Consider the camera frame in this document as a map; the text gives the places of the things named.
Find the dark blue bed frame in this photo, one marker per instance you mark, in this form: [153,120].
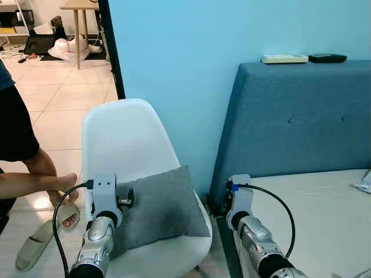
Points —
[229,255]

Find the light wooden table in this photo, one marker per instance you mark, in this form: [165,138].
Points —
[78,4]

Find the grey fabric pillow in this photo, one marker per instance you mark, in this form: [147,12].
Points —
[162,208]

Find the black door frame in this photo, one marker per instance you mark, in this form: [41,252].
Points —
[110,46]

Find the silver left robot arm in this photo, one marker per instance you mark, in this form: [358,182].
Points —
[95,243]

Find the white plastic chair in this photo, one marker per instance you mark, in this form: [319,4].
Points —
[122,139]

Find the cream remote control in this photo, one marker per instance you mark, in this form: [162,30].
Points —
[284,58]

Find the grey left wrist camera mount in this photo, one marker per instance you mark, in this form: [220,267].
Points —
[104,194]

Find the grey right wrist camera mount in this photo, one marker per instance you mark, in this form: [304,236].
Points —
[242,200]

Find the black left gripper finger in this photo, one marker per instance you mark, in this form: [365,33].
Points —
[132,192]

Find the white metal shelf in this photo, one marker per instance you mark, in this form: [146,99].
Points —
[6,36]

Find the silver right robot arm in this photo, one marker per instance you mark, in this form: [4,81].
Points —
[255,240]

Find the white bed mattress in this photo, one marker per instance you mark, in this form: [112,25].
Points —
[324,226]

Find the black remote control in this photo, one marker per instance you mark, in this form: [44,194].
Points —
[327,58]

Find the beige slide sandal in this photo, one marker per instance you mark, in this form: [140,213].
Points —
[69,219]
[35,249]

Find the person in black shorts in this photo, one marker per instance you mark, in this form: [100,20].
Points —
[14,127]

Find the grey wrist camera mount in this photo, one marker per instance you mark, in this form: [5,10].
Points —
[242,200]
[104,194]

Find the blue fabric headboard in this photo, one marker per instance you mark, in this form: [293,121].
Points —
[290,116]

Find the white crumpled plastic bag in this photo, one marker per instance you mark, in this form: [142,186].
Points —
[61,49]

